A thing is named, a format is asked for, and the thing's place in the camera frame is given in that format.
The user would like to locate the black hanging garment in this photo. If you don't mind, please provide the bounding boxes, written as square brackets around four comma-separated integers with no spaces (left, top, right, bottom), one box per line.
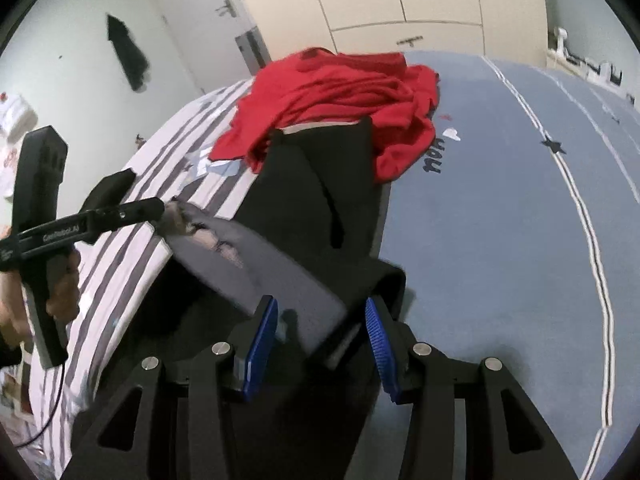
[105,14,151,92]

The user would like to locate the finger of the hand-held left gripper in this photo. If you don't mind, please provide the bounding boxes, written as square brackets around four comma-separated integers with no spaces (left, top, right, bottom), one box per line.
[119,197,166,228]

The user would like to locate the black and white gadget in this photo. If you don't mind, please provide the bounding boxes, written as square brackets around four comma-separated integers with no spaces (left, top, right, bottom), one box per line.
[585,59,625,87]

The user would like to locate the white door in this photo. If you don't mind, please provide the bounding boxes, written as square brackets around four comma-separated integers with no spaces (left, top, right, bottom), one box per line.
[140,0,261,96]

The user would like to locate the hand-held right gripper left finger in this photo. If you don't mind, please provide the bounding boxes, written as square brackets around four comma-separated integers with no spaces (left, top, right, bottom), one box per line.
[60,296,279,480]

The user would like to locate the red garment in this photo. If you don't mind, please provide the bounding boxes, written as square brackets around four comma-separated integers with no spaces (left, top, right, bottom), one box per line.
[209,47,441,184]

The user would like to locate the bed with striped star sheet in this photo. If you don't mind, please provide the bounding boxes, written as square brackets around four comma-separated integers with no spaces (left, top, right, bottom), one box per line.
[30,50,640,480]

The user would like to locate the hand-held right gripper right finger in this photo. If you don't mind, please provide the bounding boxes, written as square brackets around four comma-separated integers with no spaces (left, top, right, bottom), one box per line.
[365,297,581,480]

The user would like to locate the person's left hand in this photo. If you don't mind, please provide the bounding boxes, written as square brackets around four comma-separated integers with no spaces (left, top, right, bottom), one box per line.
[0,252,81,348]

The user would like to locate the white plastic bag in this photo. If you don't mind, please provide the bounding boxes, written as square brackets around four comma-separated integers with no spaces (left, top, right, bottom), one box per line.
[0,97,38,141]

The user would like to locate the dark suitcase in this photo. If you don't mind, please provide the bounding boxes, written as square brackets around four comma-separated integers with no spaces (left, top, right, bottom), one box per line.
[234,26,273,77]

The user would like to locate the folded black garment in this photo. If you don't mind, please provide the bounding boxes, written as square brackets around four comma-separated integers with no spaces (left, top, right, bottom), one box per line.
[82,169,137,211]

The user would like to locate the black pants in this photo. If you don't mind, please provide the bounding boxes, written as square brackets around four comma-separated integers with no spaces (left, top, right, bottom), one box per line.
[162,115,408,480]

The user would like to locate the white small appliance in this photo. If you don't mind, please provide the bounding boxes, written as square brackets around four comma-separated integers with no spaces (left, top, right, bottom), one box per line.
[549,27,571,63]

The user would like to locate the black cable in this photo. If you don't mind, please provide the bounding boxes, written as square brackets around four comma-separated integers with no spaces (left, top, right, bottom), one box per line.
[15,360,66,448]

